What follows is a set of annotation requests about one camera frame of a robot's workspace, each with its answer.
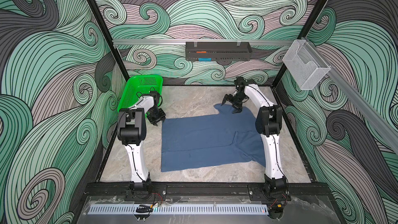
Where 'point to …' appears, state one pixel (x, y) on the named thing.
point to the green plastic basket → (137, 86)
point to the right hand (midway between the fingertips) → (228, 108)
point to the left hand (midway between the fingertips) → (161, 120)
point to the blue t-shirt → (220, 137)
